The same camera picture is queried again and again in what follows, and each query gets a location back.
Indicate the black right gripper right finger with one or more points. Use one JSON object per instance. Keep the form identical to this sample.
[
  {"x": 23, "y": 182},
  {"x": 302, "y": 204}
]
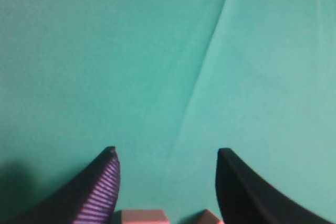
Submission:
[{"x": 245, "y": 197}]

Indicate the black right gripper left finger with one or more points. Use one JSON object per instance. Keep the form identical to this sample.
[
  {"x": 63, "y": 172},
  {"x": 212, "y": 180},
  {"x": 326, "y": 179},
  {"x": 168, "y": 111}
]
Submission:
[{"x": 90, "y": 197}]

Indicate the pink cube placed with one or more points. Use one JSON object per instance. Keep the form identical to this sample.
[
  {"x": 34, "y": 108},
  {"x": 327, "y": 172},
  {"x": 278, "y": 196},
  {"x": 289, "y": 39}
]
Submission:
[
  {"x": 208, "y": 217},
  {"x": 144, "y": 216}
]

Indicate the green cloth backdrop and cover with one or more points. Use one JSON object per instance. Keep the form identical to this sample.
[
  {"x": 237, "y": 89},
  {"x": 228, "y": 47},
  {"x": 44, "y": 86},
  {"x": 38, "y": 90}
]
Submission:
[{"x": 168, "y": 83}]

